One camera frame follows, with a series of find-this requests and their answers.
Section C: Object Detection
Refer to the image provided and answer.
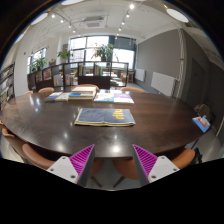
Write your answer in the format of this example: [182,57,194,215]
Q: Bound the potted plant centre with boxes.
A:
[96,43,113,61]

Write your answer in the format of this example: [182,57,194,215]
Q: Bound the beige magazine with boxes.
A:
[55,92,70,102]

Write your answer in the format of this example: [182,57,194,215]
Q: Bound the orange chair back left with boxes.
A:
[38,87,54,93]

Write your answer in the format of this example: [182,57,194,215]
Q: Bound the navy towel with yellow print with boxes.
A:
[75,108,135,126]

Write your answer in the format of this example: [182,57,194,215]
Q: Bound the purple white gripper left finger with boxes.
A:
[47,145,95,187]

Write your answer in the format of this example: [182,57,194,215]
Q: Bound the purple white magazine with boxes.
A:
[114,93,134,104]

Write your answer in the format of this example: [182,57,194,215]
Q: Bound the left wall bookshelf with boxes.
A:
[0,63,15,105]

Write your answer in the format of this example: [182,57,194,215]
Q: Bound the potted plant left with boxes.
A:
[57,48,72,63]

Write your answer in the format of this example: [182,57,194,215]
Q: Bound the potted plant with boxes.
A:
[57,48,72,63]
[96,43,113,61]

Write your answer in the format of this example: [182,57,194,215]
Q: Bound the orange chair front left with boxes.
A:
[22,144,104,187]

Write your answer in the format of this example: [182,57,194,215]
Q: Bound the ceiling air conditioner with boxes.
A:
[83,16,105,29]

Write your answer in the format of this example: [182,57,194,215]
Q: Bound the white blue magazine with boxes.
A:
[94,93,114,102]

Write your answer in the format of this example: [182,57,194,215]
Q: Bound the orange chair back right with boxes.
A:
[120,87,145,93]

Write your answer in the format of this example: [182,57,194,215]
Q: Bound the orange chair front right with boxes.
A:
[113,149,195,187]

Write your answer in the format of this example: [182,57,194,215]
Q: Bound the stack of books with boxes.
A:
[68,86,97,100]

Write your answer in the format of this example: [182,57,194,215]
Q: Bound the white radiator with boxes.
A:
[151,72,176,96]

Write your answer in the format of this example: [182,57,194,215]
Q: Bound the orange chair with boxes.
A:
[0,120,26,163]
[38,87,54,93]
[120,87,145,93]
[22,144,104,187]
[113,149,195,187]

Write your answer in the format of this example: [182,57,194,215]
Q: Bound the dark wooden bookshelf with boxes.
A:
[27,61,129,91]

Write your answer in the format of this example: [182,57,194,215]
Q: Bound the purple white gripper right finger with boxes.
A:
[133,145,179,186]

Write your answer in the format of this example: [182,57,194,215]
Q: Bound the blue box with red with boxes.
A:
[193,116,210,133]

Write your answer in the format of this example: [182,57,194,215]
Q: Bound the orange chair far left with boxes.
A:
[0,120,26,163]

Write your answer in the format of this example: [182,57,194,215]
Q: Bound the dark blue book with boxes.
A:
[44,92,62,102]

